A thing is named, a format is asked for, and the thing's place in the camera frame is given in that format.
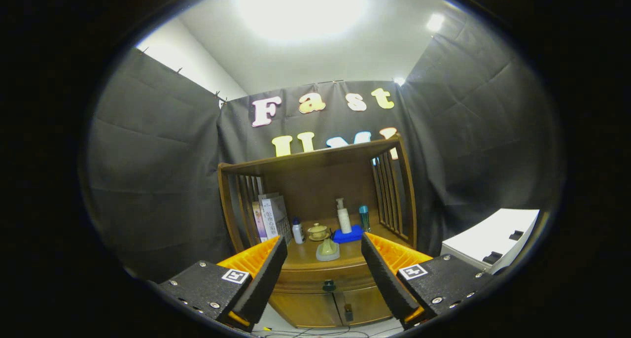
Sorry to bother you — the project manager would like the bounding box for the white patterned book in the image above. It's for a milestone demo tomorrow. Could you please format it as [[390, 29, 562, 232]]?
[[260, 196, 292, 245]]

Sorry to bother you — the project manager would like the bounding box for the blue folded cloth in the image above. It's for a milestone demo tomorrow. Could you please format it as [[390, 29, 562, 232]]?
[[332, 225, 364, 244]]

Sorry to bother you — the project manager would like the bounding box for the large ceiling light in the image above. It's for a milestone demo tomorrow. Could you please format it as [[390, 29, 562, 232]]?
[[239, 0, 368, 43]]

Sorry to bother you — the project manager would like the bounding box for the wooden cabinet door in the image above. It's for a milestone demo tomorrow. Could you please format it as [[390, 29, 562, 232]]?
[[269, 291, 343, 329], [335, 286, 392, 325]]

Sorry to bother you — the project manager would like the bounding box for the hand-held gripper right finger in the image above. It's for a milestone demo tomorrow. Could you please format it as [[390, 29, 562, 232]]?
[[361, 232, 493, 330]]

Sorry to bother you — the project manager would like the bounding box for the pale green clear-wrapped item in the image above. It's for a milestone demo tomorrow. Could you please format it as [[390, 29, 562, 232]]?
[[316, 238, 341, 262]]

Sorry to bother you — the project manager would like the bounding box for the wooden drawer with black knob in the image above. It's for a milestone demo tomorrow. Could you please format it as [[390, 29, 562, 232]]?
[[274, 264, 378, 294]]

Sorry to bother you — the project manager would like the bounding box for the brown wooden cabinet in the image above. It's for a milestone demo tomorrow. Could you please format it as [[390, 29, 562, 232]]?
[[218, 135, 419, 329]]

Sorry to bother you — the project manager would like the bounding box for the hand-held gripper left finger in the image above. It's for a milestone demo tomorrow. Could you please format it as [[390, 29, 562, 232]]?
[[158, 236, 289, 331]]

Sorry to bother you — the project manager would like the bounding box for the white pump bottle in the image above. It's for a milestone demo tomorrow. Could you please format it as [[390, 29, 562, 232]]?
[[336, 198, 352, 234]]

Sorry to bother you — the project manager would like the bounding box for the white plastic storage unit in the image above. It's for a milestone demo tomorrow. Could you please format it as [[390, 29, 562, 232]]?
[[440, 208, 540, 274]]

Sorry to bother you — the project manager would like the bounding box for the wooden countertop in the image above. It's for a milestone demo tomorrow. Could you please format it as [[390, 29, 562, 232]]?
[[242, 220, 412, 270]]

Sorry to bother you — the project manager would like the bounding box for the purple book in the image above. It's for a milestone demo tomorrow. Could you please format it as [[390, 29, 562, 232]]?
[[252, 201, 268, 243]]

